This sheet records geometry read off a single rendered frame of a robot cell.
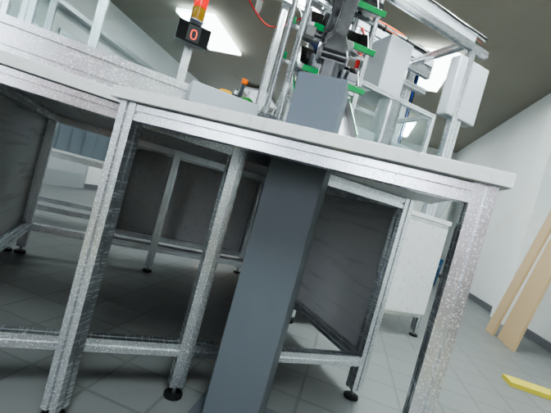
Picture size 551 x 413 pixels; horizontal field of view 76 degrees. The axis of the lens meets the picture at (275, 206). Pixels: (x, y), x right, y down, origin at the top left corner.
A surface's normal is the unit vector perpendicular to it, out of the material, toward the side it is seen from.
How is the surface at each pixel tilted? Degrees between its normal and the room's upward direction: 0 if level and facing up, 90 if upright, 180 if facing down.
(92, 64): 90
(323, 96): 90
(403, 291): 90
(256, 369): 90
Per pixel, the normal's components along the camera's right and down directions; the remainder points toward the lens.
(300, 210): -0.21, -0.04
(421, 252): 0.39, 0.13
